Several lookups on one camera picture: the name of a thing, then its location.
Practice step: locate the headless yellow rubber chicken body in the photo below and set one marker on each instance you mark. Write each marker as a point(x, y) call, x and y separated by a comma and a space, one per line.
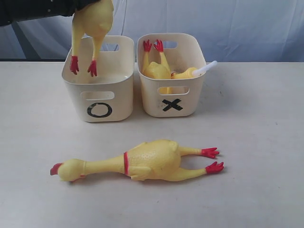
point(153, 69)

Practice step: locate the yellow rubber chicken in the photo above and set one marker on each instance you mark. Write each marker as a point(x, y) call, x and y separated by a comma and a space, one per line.
point(155, 160)
point(94, 20)

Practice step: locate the broken chicken head with squeaker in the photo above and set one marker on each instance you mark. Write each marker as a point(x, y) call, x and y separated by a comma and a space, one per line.
point(193, 72)

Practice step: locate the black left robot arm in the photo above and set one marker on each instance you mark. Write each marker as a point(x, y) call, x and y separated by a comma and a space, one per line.
point(21, 10)

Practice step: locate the cream bin marked X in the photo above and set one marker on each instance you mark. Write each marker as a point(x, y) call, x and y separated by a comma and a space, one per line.
point(171, 97)

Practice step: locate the cream bin marked O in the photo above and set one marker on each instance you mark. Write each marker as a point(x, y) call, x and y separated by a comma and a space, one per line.
point(108, 96)

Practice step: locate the blue-grey backdrop curtain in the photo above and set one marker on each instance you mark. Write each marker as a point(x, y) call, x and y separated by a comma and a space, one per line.
point(227, 30)

